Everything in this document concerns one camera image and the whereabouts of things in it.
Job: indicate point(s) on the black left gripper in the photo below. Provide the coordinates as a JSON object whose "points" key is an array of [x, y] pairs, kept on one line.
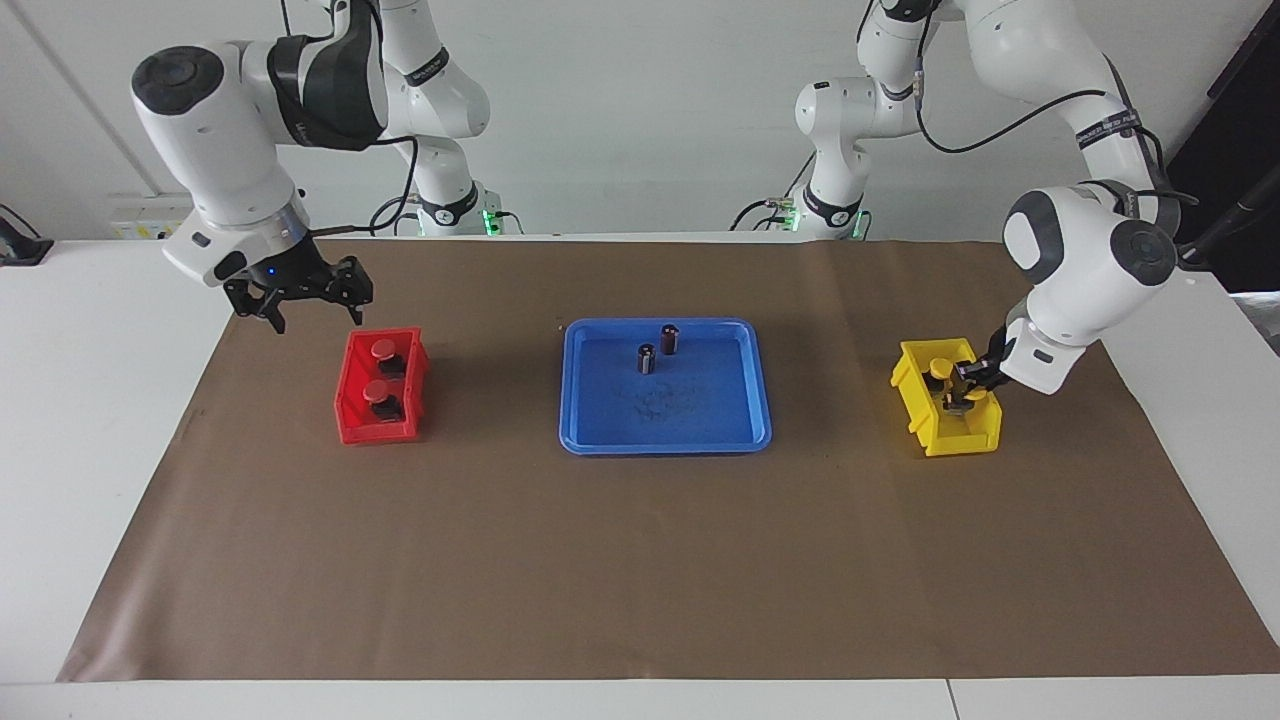
{"points": [[998, 355]]}

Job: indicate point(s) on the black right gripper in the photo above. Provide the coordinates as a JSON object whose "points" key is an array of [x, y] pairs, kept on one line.
{"points": [[290, 275]]}

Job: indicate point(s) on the yellow push button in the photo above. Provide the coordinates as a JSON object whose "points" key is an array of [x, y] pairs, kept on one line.
{"points": [[976, 393], [940, 368]]}

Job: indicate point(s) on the red push button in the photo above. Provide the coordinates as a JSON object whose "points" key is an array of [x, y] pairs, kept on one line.
{"points": [[377, 390], [383, 349]]}

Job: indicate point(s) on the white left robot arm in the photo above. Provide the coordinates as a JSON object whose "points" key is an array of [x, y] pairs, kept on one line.
{"points": [[1080, 250]]}

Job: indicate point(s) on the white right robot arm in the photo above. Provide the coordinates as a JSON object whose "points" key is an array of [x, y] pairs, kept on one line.
{"points": [[230, 150]]}

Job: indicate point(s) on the yellow plastic bin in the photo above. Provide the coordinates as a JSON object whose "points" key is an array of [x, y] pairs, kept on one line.
{"points": [[950, 435]]}

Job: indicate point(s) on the red plastic bin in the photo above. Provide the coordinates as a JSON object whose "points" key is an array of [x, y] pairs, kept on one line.
{"points": [[350, 400]]}

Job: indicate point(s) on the green lit right base box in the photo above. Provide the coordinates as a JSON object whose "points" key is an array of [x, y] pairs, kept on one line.
{"points": [[490, 218]]}

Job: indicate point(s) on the green lit base box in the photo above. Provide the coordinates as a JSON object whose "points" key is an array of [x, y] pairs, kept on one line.
{"points": [[490, 218], [788, 215]]}

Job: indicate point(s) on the green lit left base box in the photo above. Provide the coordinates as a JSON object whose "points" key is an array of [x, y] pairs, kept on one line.
{"points": [[788, 215]]}

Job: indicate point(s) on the blue plastic tray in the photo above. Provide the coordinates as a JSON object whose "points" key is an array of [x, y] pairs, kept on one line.
{"points": [[700, 400]]}

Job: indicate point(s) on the black device on table edge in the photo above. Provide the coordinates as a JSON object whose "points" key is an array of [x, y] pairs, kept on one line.
{"points": [[20, 248]]}

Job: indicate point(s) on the black cylindrical capacitor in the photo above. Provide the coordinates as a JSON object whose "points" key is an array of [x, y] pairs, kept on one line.
{"points": [[669, 338], [647, 358]]}

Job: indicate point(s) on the black tripod stand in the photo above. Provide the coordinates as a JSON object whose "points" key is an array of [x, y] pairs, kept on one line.
{"points": [[1235, 215]]}

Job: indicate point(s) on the brown paper mat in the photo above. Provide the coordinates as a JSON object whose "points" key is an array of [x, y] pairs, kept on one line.
{"points": [[640, 560]]}

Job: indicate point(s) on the white wall outlet strip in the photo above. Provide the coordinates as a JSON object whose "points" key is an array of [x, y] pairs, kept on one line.
{"points": [[140, 222]]}

